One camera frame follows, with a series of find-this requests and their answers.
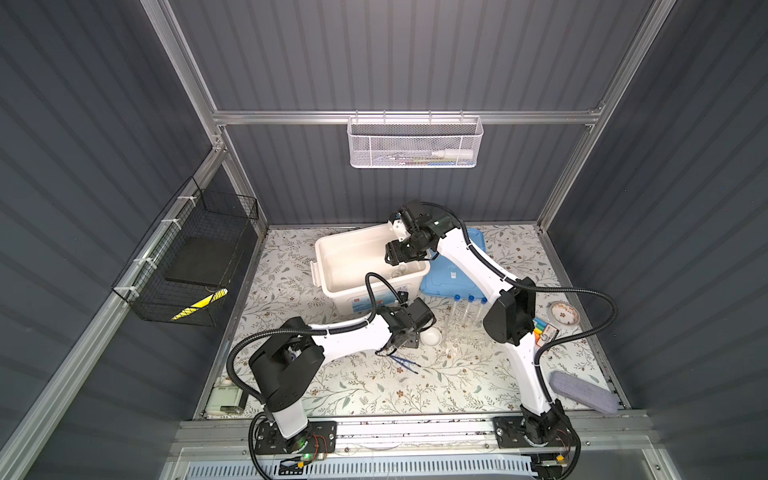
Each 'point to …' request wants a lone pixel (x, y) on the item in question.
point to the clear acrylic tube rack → (464, 335)
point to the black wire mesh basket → (183, 272)
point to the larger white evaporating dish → (430, 337)
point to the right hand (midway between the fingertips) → (396, 258)
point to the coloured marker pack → (544, 333)
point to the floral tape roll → (565, 313)
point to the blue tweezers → (405, 360)
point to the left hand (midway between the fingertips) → (405, 334)
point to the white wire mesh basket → (414, 142)
